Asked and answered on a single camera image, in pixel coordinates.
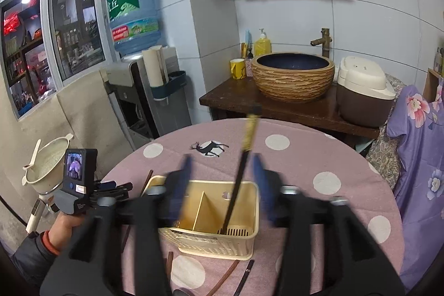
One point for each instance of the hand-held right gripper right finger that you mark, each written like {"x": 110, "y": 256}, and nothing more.
{"x": 262, "y": 180}

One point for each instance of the plain black chopstick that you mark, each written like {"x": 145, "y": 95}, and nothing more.
{"x": 244, "y": 277}

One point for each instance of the black chopstick with gold end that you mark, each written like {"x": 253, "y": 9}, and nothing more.
{"x": 250, "y": 131}

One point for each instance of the brown wooden chopstick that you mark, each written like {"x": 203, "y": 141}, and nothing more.
{"x": 223, "y": 277}
{"x": 169, "y": 266}
{"x": 146, "y": 183}

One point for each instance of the purple floral cloth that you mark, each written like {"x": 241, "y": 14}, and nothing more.
{"x": 423, "y": 160}

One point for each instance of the cream brown rice cooker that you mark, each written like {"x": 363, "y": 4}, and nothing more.
{"x": 360, "y": 91}

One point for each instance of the blue wall holder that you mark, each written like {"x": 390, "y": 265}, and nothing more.
{"x": 171, "y": 84}

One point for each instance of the blue water jug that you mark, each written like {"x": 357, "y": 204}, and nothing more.
{"x": 133, "y": 15}

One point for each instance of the person's left forearm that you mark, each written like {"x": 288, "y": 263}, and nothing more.
{"x": 33, "y": 256}

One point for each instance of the woven wicker basket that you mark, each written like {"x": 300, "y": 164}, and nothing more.
{"x": 293, "y": 77}

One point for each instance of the small wooden box shelf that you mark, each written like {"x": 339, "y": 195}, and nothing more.
{"x": 433, "y": 84}

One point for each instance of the person's left hand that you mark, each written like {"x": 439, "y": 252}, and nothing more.
{"x": 66, "y": 225}

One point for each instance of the dark wooden counter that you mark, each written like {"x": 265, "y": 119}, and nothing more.
{"x": 236, "y": 98}

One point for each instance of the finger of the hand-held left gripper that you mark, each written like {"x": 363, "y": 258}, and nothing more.
{"x": 112, "y": 187}

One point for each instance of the sliding glass window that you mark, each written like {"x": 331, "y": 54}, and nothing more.
{"x": 52, "y": 39}

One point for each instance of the cream plastic colander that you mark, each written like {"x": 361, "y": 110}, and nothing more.
{"x": 47, "y": 164}

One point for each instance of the paisley patterned cloth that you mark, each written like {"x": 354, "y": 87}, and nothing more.
{"x": 383, "y": 150}

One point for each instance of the grey water dispenser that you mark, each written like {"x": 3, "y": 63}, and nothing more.
{"x": 152, "y": 108}

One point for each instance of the brass faucet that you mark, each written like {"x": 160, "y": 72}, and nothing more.
{"x": 323, "y": 39}

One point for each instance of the yellow mug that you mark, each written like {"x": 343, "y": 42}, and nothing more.
{"x": 237, "y": 69}

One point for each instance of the yellow soap pump bottle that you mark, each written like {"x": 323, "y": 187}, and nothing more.
{"x": 262, "y": 45}

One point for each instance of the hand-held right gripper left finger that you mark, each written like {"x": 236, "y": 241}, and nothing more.
{"x": 181, "y": 183}

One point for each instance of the pink polka dot tablecloth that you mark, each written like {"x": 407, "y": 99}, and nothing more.
{"x": 305, "y": 157}

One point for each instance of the pink floral cup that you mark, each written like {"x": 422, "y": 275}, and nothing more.
{"x": 249, "y": 67}

